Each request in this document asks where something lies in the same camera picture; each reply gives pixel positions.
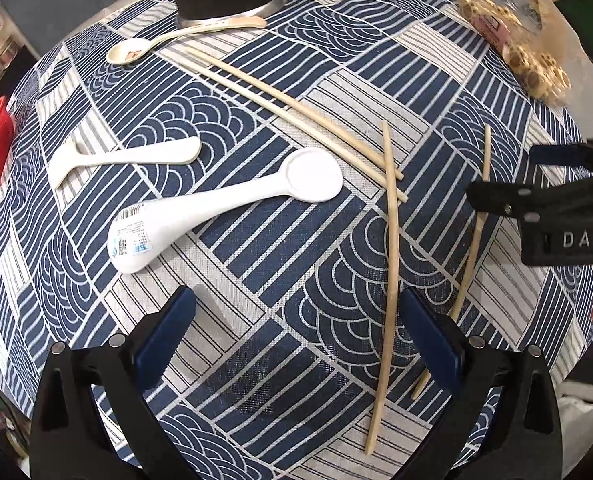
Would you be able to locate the white spoon with label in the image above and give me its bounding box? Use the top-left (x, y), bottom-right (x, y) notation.
top-left (106, 148), bottom-right (343, 274)

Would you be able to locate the clear plastic cookie box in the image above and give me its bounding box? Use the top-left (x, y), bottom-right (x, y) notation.
top-left (456, 0), bottom-right (572, 106)

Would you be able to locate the cream spoon with picture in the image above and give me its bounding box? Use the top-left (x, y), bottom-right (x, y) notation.
top-left (105, 15), bottom-right (268, 66)

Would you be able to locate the blue patterned tablecloth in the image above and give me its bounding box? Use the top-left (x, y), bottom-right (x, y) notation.
top-left (0, 0), bottom-right (583, 479)

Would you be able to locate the white ceramic spoon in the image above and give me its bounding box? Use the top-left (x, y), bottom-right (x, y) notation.
top-left (47, 136), bottom-right (202, 190)

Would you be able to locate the wooden chopstick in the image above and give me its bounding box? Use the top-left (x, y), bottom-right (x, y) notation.
top-left (364, 119), bottom-right (400, 455)
top-left (411, 124), bottom-right (492, 401)
top-left (186, 47), bottom-right (387, 186)
top-left (161, 49), bottom-right (407, 203)

